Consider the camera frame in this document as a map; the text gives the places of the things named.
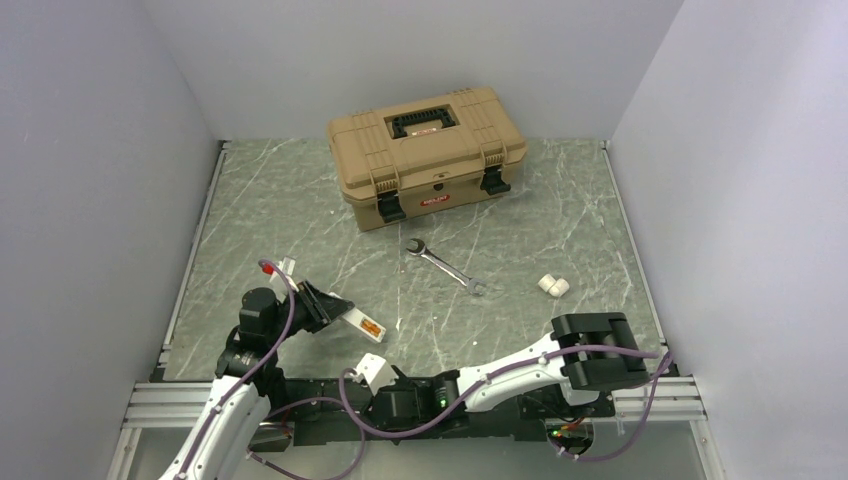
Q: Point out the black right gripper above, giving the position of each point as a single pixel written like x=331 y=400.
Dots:
x=410 y=386

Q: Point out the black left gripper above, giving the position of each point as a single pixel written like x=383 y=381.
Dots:
x=321 y=308

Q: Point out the orange battery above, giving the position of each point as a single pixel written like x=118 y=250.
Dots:
x=372 y=328

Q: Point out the white air conditioner remote control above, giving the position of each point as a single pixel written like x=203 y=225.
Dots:
x=354 y=316

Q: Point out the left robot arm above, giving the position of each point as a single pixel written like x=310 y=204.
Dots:
x=249 y=387

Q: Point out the white pipe elbow fitting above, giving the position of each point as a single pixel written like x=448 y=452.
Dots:
x=555 y=287

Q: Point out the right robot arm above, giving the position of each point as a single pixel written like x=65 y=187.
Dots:
x=584 y=355

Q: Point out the silver combination wrench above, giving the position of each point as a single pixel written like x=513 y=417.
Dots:
x=417 y=247

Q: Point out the tan plastic toolbox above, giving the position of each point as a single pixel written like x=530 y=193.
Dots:
x=405 y=161

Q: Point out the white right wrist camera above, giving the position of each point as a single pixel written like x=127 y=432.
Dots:
x=375 y=373

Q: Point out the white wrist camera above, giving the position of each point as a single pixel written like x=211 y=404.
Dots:
x=280 y=272
x=375 y=373

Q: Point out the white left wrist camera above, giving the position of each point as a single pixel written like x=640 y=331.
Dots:
x=280 y=272

